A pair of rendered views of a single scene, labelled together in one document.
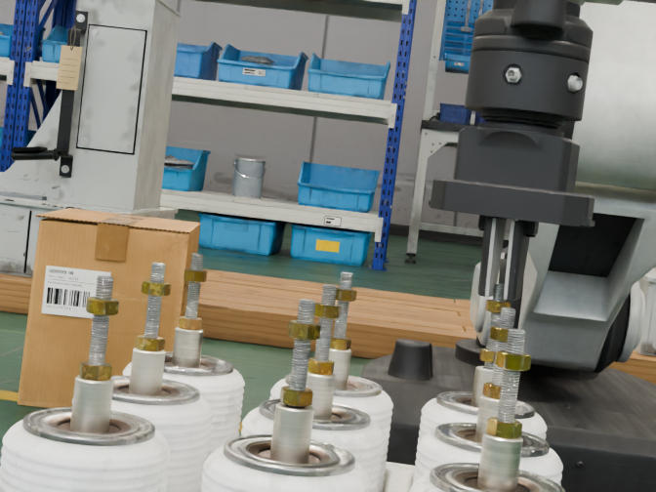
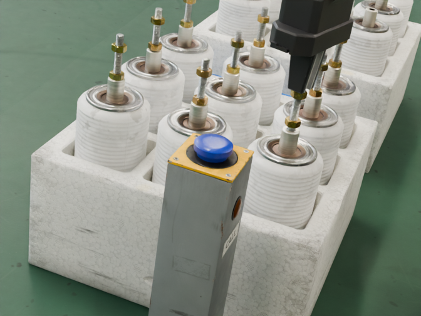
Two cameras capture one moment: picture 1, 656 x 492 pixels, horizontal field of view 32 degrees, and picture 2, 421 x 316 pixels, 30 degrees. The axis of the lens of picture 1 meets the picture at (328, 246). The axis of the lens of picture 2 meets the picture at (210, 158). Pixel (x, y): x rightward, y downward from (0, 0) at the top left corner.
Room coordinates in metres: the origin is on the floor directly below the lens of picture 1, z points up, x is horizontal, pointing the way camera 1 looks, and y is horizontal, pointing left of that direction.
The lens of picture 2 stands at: (0.92, -0.99, 0.71)
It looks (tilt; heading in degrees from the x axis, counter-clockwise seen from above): 30 degrees down; 100
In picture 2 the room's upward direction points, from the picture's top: 9 degrees clockwise
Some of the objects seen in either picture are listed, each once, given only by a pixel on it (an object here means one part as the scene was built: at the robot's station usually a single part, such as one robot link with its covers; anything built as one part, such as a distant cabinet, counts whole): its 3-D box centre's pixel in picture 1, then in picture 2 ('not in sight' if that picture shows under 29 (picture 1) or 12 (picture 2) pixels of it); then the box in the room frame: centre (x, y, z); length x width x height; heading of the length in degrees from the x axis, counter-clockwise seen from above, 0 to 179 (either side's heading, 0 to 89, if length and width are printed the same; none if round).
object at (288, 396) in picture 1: (296, 395); (155, 46); (0.64, 0.01, 0.29); 0.02 x 0.02 x 0.01; 42
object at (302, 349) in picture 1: (300, 365); (156, 34); (0.64, 0.01, 0.30); 0.01 x 0.01 x 0.08
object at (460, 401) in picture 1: (485, 406); (286, 150); (0.86, -0.13, 0.25); 0.08 x 0.08 x 0.01
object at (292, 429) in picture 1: (292, 433); (153, 60); (0.64, 0.01, 0.26); 0.02 x 0.02 x 0.03
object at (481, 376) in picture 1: (487, 389); (288, 141); (0.86, -0.13, 0.26); 0.02 x 0.02 x 0.03
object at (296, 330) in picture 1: (304, 330); (157, 20); (0.64, 0.01, 0.32); 0.02 x 0.02 x 0.01; 42
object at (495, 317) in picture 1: (494, 333); (295, 109); (0.86, -0.13, 0.31); 0.01 x 0.01 x 0.08
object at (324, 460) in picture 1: (289, 456); (152, 68); (0.64, 0.01, 0.25); 0.08 x 0.08 x 0.01
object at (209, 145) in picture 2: not in sight; (212, 150); (0.80, -0.30, 0.32); 0.04 x 0.04 x 0.02
